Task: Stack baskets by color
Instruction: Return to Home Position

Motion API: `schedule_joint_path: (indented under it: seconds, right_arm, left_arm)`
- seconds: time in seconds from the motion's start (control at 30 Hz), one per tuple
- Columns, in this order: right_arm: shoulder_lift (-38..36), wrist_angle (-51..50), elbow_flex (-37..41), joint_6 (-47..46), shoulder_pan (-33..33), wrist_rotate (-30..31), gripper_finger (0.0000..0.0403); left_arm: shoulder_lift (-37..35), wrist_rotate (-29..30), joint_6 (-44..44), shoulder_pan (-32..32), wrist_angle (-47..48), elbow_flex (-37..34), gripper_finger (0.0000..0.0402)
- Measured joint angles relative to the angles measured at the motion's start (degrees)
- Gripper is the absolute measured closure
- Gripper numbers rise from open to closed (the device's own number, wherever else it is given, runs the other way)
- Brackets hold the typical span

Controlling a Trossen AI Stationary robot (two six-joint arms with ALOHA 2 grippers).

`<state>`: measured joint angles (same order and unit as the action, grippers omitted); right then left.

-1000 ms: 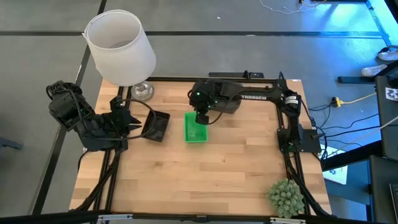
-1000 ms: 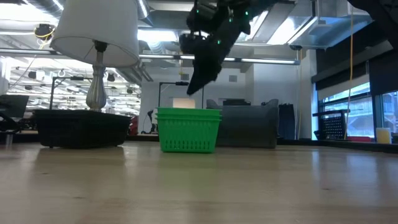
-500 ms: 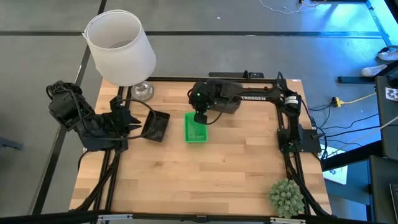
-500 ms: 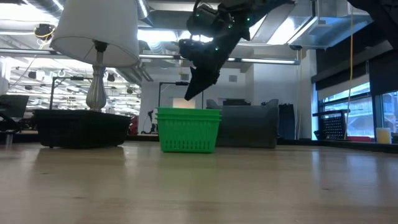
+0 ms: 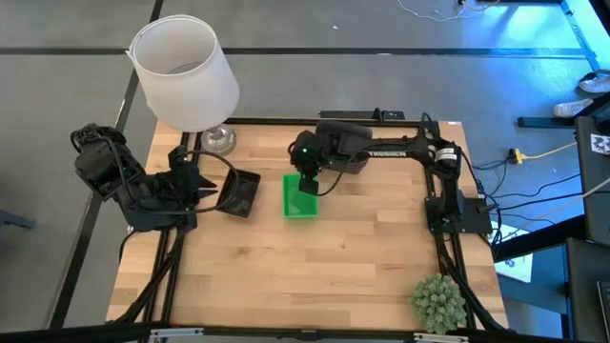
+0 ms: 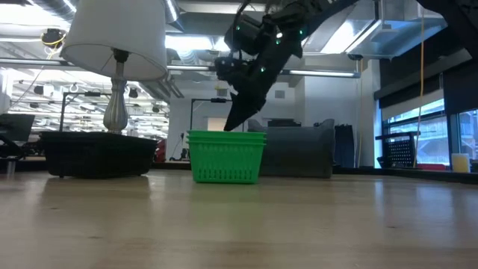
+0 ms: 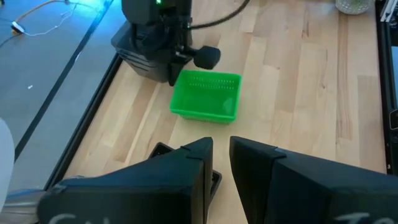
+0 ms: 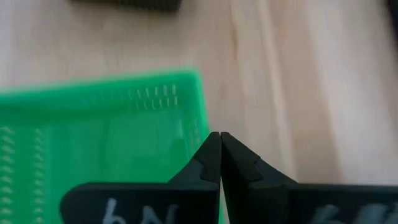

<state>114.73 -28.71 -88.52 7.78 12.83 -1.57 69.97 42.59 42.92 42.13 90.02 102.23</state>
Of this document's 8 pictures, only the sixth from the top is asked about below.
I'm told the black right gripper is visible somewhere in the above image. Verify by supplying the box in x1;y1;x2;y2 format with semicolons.
214;18;304;132

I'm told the grey plastic bin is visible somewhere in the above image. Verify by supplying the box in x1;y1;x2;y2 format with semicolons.
247;118;336;179

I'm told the black plastic slotted basket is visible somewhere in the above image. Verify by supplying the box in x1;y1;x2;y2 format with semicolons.
40;131;158;179

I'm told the long ceiling light bar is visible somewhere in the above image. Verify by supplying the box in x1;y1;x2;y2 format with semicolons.
167;65;361;78

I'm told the red background object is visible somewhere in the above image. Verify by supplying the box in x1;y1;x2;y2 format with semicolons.
155;138;167;163

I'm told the black background panel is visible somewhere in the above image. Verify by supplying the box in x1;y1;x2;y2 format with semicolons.
334;125;355;168

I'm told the white shade table lamp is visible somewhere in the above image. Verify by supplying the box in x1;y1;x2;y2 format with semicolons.
59;0;168;135

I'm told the black mesh background chair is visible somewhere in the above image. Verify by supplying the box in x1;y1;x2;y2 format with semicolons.
375;131;421;169

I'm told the yellow plastic cup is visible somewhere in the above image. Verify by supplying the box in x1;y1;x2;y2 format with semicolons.
450;152;471;173

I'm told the black computer monitor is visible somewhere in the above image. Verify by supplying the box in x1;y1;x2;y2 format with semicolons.
0;114;36;143

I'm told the black background frame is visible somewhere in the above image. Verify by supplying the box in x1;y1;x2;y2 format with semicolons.
59;91;113;132
190;97;246;132

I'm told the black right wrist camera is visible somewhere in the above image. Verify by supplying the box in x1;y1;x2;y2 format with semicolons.
223;13;263;56

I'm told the silver ventilation duct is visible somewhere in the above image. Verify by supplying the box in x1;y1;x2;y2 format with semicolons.
302;0;447;60

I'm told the yellow hanging cable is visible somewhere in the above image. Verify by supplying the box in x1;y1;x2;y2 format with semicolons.
412;0;426;169

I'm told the black ceiling cable reel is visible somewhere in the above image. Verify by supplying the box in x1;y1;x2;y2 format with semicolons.
40;28;67;49

